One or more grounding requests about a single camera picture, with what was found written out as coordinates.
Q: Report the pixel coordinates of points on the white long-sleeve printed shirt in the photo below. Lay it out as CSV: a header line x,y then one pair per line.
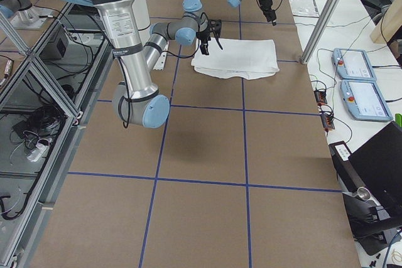
x,y
248,59

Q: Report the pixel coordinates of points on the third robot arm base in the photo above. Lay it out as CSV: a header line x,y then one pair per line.
x,y
22,13

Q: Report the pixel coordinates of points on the clear plastic document sleeve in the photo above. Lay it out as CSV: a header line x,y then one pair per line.
x,y
304,8

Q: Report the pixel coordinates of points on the orange-black connector module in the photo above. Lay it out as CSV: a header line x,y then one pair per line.
x,y
320,97
327,122

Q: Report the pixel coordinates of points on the upper blue teach pendant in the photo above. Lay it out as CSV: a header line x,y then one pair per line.
x,y
353,64

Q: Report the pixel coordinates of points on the blue teach pendant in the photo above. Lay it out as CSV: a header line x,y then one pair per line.
x,y
353,64
365,101

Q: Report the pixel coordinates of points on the lower blue teach pendant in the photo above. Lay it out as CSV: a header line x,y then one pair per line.
x,y
365,101

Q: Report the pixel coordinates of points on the black power adapter box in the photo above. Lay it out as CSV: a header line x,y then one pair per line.
x,y
340,157

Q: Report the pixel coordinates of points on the black laptop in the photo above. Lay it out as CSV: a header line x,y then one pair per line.
x,y
378,164

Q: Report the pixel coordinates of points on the aluminium frame post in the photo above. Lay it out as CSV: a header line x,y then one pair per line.
x,y
318,30

